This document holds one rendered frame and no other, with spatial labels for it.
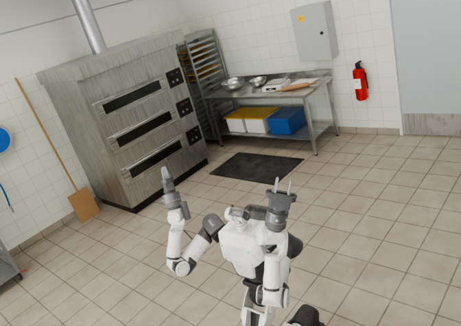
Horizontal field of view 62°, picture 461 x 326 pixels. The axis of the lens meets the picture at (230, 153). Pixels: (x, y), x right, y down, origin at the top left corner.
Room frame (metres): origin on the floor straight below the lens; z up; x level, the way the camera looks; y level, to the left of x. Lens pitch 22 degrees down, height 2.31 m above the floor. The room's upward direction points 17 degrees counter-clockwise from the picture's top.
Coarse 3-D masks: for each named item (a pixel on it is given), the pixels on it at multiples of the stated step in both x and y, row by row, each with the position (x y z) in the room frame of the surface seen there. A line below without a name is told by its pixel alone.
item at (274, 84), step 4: (272, 80) 5.46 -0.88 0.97; (276, 80) 5.40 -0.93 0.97; (280, 80) 5.34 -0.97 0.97; (284, 80) 5.27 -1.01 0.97; (288, 80) 5.32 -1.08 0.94; (268, 84) 5.32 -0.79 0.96; (272, 84) 5.27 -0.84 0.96; (276, 84) 5.24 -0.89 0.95; (280, 84) 5.19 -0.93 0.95; (284, 84) 5.22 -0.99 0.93; (288, 84) 5.30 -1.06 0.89; (264, 88) 5.29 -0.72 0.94; (268, 88) 5.24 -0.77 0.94; (272, 88) 5.20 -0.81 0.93; (276, 88) 5.16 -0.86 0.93; (280, 88) 5.13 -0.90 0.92
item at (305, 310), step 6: (300, 306) 1.93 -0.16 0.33; (306, 306) 1.89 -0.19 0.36; (312, 306) 1.89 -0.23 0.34; (300, 312) 1.86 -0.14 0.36; (306, 312) 1.85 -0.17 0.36; (312, 312) 1.85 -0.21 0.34; (318, 312) 1.87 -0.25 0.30; (294, 318) 1.83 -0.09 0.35; (300, 318) 1.81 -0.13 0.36; (306, 318) 1.81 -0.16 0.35; (312, 318) 1.81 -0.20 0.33; (318, 318) 1.84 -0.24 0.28; (300, 324) 1.79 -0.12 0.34; (306, 324) 1.78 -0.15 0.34; (312, 324) 1.79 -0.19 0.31; (318, 324) 1.82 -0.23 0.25
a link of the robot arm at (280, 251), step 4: (284, 232) 1.33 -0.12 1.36; (284, 236) 1.32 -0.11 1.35; (284, 240) 1.31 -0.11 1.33; (280, 244) 1.33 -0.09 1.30; (284, 244) 1.30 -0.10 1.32; (276, 248) 1.34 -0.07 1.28; (280, 248) 1.32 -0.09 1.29; (284, 248) 1.30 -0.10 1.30; (272, 252) 1.34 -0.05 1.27; (276, 252) 1.33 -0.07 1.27; (280, 252) 1.30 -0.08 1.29; (284, 252) 1.29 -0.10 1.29; (268, 256) 1.29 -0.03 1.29; (272, 256) 1.29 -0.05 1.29; (276, 256) 1.29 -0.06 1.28; (280, 256) 1.28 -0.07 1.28; (284, 256) 1.29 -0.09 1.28; (268, 260) 1.28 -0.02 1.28; (272, 260) 1.27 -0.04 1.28; (276, 260) 1.27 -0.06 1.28; (280, 260) 1.28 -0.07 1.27
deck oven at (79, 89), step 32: (64, 64) 5.18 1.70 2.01; (96, 64) 4.44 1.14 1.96; (128, 64) 4.96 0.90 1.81; (160, 64) 5.27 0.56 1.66; (64, 96) 4.84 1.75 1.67; (96, 96) 4.58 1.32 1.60; (128, 96) 4.81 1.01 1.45; (160, 96) 5.15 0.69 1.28; (64, 128) 5.17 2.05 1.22; (96, 128) 4.50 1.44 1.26; (128, 128) 4.71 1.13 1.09; (160, 128) 5.00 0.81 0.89; (192, 128) 5.37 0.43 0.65; (96, 160) 4.78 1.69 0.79; (128, 160) 4.63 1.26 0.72; (160, 160) 4.88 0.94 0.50; (192, 160) 5.26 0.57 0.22; (96, 192) 5.13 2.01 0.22; (128, 192) 4.51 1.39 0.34; (160, 192) 4.84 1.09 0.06
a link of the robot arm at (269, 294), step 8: (264, 264) 1.29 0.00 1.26; (272, 264) 1.27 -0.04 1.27; (264, 272) 1.28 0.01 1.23; (272, 272) 1.25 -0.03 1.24; (264, 280) 1.26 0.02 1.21; (272, 280) 1.24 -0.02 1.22; (280, 280) 1.25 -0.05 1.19; (264, 288) 1.25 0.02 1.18; (272, 288) 1.23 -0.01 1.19; (280, 288) 1.26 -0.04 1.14; (264, 296) 1.23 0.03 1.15; (272, 296) 1.22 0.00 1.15; (280, 296) 1.22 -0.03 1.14; (264, 304) 1.24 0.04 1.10; (272, 304) 1.22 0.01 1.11; (280, 304) 1.21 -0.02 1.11
